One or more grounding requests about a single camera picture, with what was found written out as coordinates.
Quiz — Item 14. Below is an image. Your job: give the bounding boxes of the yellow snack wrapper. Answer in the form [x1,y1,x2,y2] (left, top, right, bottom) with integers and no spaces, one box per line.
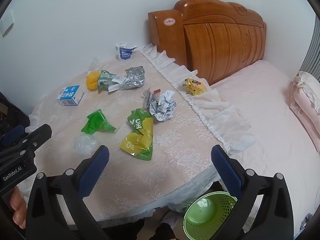
[183,78,207,95]

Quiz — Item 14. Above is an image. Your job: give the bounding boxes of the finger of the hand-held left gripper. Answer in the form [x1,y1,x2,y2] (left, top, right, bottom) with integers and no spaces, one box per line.
[0,125,26,147]
[0,124,52,162]

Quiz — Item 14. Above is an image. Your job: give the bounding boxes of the person's left hand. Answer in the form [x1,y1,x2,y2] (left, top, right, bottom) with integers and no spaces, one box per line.
[9,187,27,229]

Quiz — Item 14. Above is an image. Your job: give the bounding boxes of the folded pink blanket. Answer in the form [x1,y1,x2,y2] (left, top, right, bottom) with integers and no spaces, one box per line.
[289,71,320,153]

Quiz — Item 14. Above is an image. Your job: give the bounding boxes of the blue and white packet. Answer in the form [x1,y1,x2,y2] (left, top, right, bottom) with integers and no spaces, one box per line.
[115,43,137,60]

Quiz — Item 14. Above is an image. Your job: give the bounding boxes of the bed with pink sheet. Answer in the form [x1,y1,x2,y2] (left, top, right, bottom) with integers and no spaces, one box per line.
[207,60,320,238]

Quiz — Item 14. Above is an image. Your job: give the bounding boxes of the green and white wrapper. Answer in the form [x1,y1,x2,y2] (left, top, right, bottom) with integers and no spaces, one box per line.
[97,70,127,94]

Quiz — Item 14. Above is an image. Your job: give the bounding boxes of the white wall switch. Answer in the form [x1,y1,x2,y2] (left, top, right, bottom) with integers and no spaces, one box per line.
[0,13,15,38]

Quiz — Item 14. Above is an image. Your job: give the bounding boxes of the dark quilted cloth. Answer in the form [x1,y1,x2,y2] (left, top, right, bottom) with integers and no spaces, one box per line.
[0,91,31,140]

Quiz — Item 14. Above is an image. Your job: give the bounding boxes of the patterned cloth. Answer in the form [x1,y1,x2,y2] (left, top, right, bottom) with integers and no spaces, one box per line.
[299,213,313,231]

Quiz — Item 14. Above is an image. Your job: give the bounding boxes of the white foil wrapper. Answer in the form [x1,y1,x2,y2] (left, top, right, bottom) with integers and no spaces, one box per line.
[143,88,177,122]

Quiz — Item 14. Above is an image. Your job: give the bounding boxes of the lace tablecloth with white frill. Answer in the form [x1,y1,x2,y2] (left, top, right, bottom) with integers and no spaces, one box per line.
[19,44,256,222]

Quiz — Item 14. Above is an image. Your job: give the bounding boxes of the crumpled clear plastic bag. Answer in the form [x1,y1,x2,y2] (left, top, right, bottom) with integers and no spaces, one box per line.
[73,134,100,157]

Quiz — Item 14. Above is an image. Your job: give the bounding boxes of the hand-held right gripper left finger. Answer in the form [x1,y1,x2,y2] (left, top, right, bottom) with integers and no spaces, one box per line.
[25,145,110,240]

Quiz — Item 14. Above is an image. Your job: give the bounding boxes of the grey ribbed panel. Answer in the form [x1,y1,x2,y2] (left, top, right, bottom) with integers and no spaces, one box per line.
[299,15,320,81]

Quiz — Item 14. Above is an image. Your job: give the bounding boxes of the clear plastic wrap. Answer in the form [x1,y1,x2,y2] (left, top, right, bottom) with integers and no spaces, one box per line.
[88,57,102,73]

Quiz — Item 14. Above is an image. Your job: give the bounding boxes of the green plastic mesh basket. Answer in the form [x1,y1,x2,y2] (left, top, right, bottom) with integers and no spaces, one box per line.
[183,192,238,240]

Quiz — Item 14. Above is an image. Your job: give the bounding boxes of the green plastic wrapper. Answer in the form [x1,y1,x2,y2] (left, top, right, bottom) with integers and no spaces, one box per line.
[81,109,117,135]

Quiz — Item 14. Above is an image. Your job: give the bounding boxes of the yellow and green pouch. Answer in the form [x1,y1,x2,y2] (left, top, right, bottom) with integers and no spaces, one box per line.
[120,108,154,161]

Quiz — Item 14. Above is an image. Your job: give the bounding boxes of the blue and white milk carton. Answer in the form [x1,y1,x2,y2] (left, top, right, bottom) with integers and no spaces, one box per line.
[57,85,85,107]

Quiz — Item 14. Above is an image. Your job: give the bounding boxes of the person's dark pants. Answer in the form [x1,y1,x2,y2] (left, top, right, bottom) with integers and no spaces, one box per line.
[100,219,177,240]

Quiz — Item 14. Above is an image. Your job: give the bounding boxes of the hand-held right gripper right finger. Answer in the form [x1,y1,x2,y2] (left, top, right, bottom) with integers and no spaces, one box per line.
[211,145,294,240]

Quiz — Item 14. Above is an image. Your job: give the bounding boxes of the yellow foam fruit net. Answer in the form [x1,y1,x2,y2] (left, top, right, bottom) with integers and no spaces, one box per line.
[86,71,100,90]

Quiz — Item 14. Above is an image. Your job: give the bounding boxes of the wooden headboard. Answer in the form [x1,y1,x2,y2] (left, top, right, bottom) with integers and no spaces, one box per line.
[148,0,267,86]

